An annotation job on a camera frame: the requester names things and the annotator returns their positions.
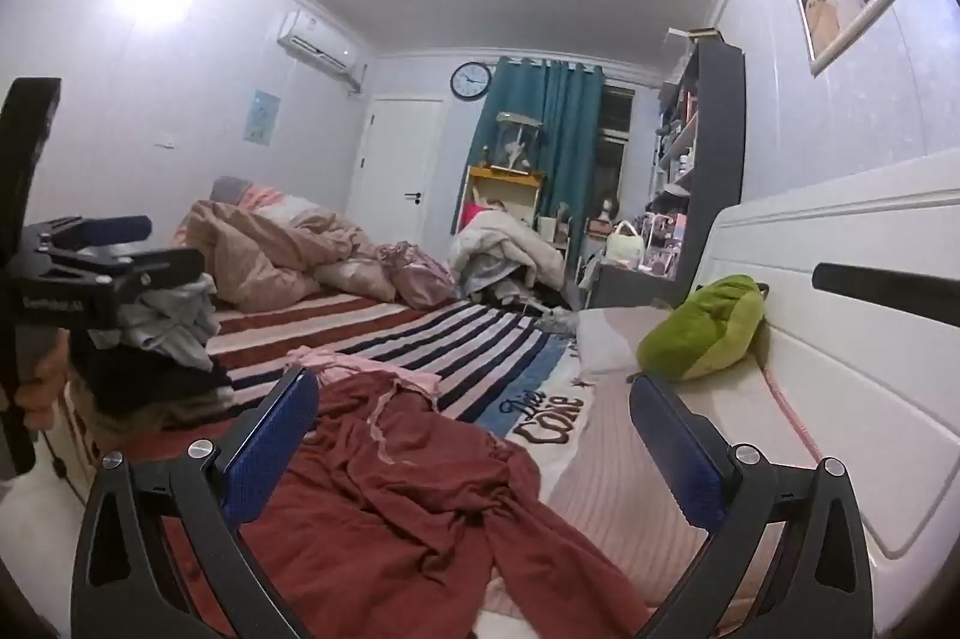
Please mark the grey pillow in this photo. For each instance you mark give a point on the grey pillow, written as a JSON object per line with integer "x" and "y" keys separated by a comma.
{"x": 229, "y": 190}

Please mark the person's left hand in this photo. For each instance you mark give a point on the person's left hand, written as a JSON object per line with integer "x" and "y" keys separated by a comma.
{"x": 41, "y": 384}

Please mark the white pillow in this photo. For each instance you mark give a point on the white pillow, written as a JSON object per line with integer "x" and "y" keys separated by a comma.
{"x": 611, "y": 339}

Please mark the white door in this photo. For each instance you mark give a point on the white door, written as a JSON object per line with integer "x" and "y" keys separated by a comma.
{"x": 401, "y": 174}

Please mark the dark bookshelf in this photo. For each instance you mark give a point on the dark bookshelf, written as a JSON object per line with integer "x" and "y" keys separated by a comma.
{"x": 720, "y": 144}

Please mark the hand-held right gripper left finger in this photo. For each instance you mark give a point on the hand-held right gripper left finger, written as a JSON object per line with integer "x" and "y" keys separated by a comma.
{"x": 270, "y": 444}

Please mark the white bag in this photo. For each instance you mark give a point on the white bag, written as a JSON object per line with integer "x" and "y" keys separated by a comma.
{"x": 624, "y": 245}

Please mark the white headboard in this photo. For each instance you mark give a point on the white headboard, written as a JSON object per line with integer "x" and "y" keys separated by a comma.
{"x": 847, "y": 399}

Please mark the yellow shelf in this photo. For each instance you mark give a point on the yellow shelf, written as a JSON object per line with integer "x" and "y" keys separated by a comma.
{"x": 502, "y": 178}

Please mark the green plush toy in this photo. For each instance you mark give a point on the green plush toy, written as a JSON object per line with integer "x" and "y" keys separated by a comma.
{"x": 705, "y": 328}

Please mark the blue wall poster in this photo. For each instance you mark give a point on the blue wall poster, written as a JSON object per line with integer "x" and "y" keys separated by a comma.
{"x": 262, "y": 118}

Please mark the dark red pants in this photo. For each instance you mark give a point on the dark red pants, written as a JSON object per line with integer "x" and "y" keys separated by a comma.
{"x": 390, "y": 504}

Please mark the window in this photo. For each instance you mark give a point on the window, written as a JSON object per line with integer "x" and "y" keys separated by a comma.
{"x": 616, "y": 159}

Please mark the beige quilt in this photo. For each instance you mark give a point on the beige quilt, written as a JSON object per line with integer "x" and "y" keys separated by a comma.
{"x": 262, "y": 249}

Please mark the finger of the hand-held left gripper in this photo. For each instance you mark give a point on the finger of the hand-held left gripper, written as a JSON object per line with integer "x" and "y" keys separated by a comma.
{"x": 150, "y": 268}
{"x": 105, "y": 229}

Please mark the white air conditioner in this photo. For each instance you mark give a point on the white air conditioner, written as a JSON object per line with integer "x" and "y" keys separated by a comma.
{"x": 315, "y": 43}

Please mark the glass display case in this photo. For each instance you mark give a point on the glass display case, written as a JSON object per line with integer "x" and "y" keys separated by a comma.
{"x": 517, "y": 140}

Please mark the striped blanket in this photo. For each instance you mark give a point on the striped blanket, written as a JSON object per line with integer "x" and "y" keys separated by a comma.
{"x": 450, "y": 339}

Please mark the black cloth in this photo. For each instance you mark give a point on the black cloth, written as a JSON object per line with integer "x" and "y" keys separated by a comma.
{"x": 142, "y": 388}

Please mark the pink garment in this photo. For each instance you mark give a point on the pink garment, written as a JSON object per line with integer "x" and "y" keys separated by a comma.
{"x": 360, "y": 373}

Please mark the pile of white clothing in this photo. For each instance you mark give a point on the pile of white clothing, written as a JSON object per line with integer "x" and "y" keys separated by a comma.
{"x": 502, "y": 245}

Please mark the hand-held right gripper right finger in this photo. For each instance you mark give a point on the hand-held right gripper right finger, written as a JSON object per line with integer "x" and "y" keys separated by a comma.
{"x": 675, "y": 451}

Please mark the round wall clock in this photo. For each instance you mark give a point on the round wall clock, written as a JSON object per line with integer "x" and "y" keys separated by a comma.
{"x": 470, "y": 81}

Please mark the teal curtain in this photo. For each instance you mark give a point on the teal curtain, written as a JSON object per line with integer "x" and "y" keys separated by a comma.
{"x": 562, "y": 144}

